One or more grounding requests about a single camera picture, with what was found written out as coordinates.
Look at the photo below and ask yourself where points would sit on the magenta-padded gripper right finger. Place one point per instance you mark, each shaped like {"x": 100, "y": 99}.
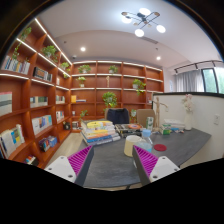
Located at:
{"x": 161, "y": 166}

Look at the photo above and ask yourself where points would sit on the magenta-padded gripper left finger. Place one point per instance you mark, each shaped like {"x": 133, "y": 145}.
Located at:
{"x": 63, "y": 168}

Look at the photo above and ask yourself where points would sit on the clear blue-capped water bottle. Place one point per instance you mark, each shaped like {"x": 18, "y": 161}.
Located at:
{"x": 146, "y": 134}

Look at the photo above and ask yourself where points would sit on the round red coaster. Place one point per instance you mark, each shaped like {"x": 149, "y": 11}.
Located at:
{"x": 160, "y": 147}

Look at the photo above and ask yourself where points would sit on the green and white tissue box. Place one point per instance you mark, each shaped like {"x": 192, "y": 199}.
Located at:
{"x": 165, "y": 130}

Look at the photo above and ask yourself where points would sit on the green and white carton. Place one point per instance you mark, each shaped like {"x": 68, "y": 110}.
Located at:
{"x": 150, "y": 123}

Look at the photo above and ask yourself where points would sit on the stack of white books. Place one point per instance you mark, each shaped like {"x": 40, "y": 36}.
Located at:
{"x": 174, "y": 123}

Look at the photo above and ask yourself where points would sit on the stack of colourful books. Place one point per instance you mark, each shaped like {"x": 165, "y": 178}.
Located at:
{"x": 98, "y": 133}

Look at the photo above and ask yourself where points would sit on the stack of dark books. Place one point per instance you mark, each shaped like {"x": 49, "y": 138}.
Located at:
{"x": 128, "y": 129}

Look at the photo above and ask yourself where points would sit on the white vase with flowers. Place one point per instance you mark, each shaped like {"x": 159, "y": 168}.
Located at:
{"x": 188, "y": 120}

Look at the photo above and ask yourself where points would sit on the tan chair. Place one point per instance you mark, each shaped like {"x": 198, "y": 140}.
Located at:
{"x": 143, "y": 115}

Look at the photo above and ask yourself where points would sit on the wooden artist mannequin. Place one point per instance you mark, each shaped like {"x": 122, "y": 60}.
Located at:
{"x": 156, "y": 111}

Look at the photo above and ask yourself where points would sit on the dark office chair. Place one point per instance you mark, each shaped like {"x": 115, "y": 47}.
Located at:
{"x": 117, "y": 115}

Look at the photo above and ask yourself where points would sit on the wooden shelf unit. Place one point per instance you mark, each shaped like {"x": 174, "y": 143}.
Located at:
{"x": 23, "y": 93}

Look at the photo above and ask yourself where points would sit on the grey curtain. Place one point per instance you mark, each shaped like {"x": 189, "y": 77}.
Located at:
{"x": 189, "y": 81}

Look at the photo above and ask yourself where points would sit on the window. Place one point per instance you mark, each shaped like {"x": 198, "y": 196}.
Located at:
{"x": 210, "y": 80}

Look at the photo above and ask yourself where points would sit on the recessed ceiling light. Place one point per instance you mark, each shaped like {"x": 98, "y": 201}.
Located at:
{"x": 158, "y": 58}
{"x": 82, "y": 49}

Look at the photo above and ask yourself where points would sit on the branched ceiling lamp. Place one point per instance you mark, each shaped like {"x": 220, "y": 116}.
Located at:
{"x": 143, "y": 20}

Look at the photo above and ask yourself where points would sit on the white wall socket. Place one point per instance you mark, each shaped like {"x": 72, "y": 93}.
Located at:
{"x": 216, "y": 119}

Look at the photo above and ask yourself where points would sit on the black track light rail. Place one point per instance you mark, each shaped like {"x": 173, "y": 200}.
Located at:
{"x": 196, "y": 64}

